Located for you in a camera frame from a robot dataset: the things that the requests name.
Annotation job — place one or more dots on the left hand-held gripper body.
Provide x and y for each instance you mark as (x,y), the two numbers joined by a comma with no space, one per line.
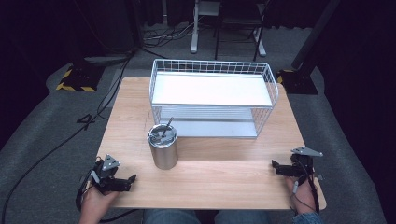
(106,180)

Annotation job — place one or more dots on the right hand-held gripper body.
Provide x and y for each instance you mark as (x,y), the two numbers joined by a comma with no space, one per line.
(300,168)

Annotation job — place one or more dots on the stainless steel cup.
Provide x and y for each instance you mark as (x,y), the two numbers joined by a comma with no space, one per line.
(163,152)

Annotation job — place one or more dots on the spoon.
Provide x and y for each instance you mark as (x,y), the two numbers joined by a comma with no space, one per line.
(168,124)

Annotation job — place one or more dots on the person's left hand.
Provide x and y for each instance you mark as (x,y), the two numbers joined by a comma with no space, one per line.
(95,202)

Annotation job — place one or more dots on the person's right hand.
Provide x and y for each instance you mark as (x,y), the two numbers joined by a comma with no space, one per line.
(303,199)

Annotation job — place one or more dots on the person's denim sleeve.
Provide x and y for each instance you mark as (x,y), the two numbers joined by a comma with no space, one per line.
(308,218)

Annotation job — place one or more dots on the person's left leg in jeans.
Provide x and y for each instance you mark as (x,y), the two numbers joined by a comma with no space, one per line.
(171,217)

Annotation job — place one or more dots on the black stand base striped edge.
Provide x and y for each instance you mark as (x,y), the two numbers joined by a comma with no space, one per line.
(299,82)
(81,77)

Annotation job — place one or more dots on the black slanted pole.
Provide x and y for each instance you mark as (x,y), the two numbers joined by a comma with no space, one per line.
(314,34)

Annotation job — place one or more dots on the white metal stand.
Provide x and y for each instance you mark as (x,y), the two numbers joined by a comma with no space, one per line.
(195,34)

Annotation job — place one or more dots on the black metal chair frame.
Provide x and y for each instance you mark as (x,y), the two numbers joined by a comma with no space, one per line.
(238,20)

